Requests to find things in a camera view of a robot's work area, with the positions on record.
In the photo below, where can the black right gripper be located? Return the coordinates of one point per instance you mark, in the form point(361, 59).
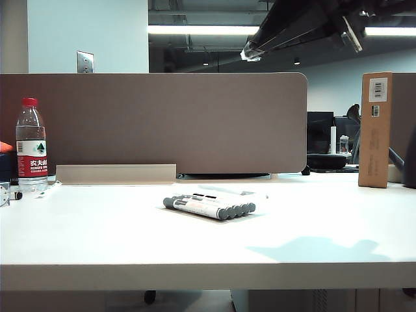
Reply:
point(373, 13)

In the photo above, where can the tall brown cardboard box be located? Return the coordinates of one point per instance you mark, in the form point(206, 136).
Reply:
point(373, 146)

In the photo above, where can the markers in clear plastic bag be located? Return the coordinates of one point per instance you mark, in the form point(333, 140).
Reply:
point(227, 189)

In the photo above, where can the dark blue box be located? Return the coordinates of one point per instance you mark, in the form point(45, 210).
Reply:
point(8, 167)

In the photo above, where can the black ceiling spotlight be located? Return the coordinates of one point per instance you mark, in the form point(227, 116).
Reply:
point(296, 61)

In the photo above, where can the long ceiling light strip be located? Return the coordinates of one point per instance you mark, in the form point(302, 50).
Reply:
point(201, 30)

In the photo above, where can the dark office chair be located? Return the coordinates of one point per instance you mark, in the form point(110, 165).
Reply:
point(353, 112)

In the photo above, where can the black computer monitor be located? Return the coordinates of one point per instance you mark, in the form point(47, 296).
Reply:
point(320, 131)

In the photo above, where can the computer monitor with picture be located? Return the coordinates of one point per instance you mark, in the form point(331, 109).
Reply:
point(346, 126)

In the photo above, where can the white slim cylinder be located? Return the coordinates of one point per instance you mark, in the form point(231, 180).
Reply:
point(333, 139)

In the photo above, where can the small clear jar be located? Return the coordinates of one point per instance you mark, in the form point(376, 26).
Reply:
point(344, 144)

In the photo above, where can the black round cushion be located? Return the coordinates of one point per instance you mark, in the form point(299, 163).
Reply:
point(326, 161)

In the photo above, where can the black partition clamp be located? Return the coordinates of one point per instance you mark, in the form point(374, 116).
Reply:
point(306, 170)

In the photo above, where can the large brown desk partition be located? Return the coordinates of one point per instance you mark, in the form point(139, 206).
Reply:
point(162, 123)

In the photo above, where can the white under-desk cabinet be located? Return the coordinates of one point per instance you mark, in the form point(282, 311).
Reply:
point(325, 300)

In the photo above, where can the red label water bottle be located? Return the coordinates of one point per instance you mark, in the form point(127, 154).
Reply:
point(32, 144)

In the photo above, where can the white printed paper strip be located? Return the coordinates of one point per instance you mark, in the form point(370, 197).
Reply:
point(47, 191)

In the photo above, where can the black chair caster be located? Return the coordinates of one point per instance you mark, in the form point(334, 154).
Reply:
point(150, 296)

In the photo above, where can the orange object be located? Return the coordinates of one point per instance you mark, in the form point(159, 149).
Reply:
point(6, 147)

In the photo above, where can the silver metal disc part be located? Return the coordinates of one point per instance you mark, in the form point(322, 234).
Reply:
point(4, 194)

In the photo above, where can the metal wall switch plate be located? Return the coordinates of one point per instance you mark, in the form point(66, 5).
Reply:
point(85, 61)

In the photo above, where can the beige partition bracket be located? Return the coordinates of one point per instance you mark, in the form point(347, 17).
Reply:
point(113, 174)

